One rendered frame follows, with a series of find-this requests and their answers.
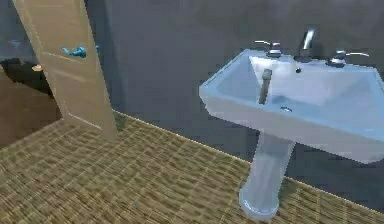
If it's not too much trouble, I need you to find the grey stick in sink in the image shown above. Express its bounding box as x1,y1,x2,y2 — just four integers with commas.
258,68,273,106

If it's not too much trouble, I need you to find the beige room door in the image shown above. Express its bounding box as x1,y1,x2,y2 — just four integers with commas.
12,0,118,141

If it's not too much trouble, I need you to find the chrome sink faucet spout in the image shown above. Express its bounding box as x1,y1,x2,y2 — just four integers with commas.
294,27,317,63

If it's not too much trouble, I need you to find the chrome faucet lever handle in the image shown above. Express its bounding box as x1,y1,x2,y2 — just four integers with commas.
254,40,284,58
325,50,370,69

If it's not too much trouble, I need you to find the pale blue pedestal sink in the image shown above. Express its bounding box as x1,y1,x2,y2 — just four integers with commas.
198,48,384,222

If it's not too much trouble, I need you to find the blue door handle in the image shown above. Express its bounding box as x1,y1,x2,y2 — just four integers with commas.
61,45,100,59

